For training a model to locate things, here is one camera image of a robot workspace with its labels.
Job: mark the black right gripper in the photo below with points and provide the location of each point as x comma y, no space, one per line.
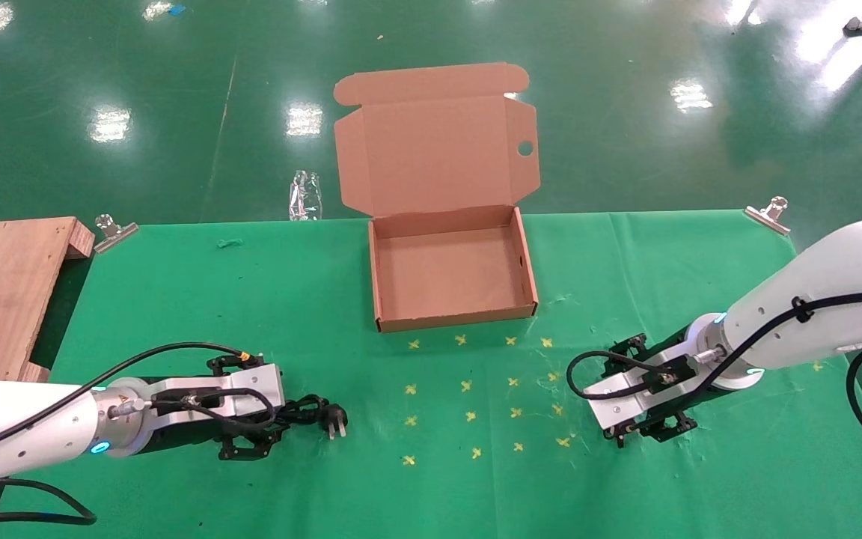
689,403

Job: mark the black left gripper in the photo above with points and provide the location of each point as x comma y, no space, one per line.
191,436

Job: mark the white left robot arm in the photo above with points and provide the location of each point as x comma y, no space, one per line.
19,430

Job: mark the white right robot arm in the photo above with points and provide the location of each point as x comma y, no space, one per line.
820,299

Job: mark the open brown cardboard box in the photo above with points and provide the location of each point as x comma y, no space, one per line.
431,150

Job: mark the metal binder clip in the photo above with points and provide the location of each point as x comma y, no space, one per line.
113,233
769,213

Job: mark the clear plastic bottle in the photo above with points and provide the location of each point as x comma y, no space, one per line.
305,196

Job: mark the wooden board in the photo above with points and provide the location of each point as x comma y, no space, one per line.
4,292

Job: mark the blue tape scrap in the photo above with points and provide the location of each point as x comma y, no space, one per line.
175,10

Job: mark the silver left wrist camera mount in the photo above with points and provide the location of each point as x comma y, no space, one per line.
251,385

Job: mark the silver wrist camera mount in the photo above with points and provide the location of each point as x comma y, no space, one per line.
251,385
618,400

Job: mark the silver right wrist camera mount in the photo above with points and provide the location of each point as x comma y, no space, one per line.
618,400

